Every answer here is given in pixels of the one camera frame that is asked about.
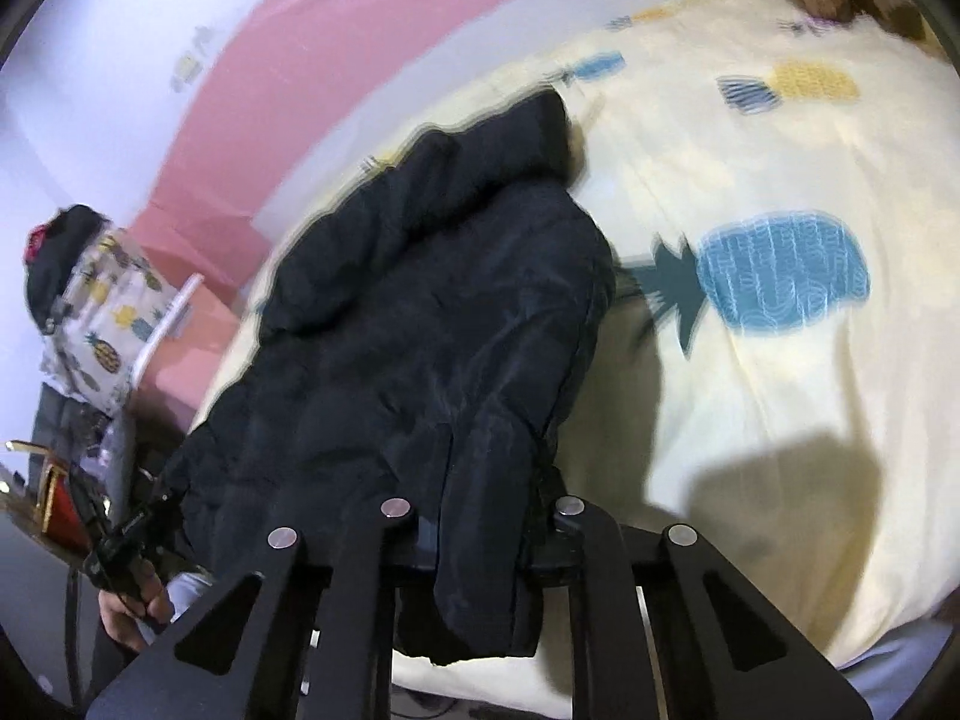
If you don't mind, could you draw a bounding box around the black puffer jacket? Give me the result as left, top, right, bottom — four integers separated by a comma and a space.
166, 88, 615, 665

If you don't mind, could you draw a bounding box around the person's left hand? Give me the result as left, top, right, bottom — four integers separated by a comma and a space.
98, 559, 174, 653

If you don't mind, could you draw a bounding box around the red and gold box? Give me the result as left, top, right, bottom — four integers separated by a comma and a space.
2, 440, 89, 556

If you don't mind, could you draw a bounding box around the pineapple print folded quilt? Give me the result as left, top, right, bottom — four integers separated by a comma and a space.
41, 226, 178, 416

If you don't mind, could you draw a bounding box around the black hat with red trim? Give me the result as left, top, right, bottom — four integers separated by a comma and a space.
23, 205, 106, 332

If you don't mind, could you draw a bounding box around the beige wall switch plate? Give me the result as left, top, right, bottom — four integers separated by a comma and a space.
171, 52, 203, 93

